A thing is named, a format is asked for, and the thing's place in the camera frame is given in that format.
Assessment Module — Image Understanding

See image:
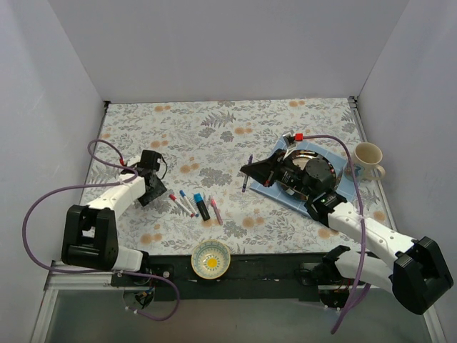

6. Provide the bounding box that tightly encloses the white red marker pen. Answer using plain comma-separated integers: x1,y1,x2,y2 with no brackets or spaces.
169,194,194,217

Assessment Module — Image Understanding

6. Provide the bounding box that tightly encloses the purple black pen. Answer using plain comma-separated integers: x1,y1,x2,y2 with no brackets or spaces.
241,154,253,193

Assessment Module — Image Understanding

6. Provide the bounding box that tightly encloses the white blue marker pen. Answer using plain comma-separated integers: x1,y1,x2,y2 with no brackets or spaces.
179,190,199,217

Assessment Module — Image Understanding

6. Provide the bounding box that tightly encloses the black blue highlighter pen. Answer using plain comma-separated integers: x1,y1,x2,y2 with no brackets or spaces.
194,193,211,222

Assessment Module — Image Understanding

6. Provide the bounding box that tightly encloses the pink marker pen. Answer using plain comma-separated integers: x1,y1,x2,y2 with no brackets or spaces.
210,196,224,226

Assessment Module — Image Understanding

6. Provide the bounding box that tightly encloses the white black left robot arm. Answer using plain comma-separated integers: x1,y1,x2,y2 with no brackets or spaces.
61,150,166,286

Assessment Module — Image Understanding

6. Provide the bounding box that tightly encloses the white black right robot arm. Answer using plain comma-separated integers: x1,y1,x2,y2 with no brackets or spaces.
241,156,454,314

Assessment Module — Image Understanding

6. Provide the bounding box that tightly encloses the striped rim cream plate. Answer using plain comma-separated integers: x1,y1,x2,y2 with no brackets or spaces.
281,150,337,200

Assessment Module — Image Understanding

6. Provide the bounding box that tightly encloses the light blue checkered napkin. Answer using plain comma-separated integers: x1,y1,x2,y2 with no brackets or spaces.
250,141,357,218

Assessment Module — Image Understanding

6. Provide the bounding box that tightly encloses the cream painted mug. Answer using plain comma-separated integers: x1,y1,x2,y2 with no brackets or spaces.
343,142,386,182

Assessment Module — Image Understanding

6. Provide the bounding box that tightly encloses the floral patterned tablecloth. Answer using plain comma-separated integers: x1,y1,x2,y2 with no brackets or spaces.
81,98,361,255

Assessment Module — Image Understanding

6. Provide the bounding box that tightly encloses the yellow centre patterned bowl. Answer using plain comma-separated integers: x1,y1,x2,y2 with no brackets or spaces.
191,239,231,280

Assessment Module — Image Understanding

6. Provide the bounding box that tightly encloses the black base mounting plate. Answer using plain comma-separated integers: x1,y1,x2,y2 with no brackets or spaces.
110,252,408,303

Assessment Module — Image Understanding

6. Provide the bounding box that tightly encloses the aluminium frame rail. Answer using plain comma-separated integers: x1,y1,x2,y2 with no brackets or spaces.
30,267,119,342

